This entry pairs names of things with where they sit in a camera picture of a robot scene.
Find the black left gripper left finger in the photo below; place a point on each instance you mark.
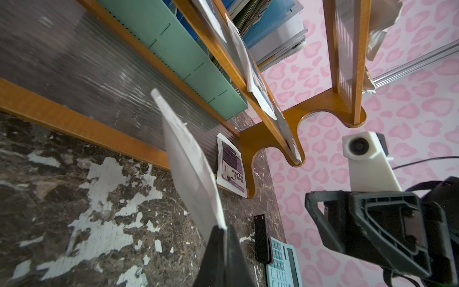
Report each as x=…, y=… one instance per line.
x=212, y=269

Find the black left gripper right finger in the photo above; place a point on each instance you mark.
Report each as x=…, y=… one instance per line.
x=237, y=273

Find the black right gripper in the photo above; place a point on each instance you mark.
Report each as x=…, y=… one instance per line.
x=393, y=223

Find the orange wooden three-tier shelf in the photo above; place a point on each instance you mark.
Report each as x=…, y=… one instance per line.
x=86, y=69

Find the light blue calculator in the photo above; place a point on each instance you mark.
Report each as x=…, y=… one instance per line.
x=284, y=271

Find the white binder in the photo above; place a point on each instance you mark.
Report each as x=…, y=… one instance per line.
x=279, y=39

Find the small black rectangular block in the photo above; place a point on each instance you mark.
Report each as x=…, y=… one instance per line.
x=263, y=249

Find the green file organizer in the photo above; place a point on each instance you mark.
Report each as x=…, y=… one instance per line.
x=156, y=26

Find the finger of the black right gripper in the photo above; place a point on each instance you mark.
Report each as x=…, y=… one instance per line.
x=331, y=214

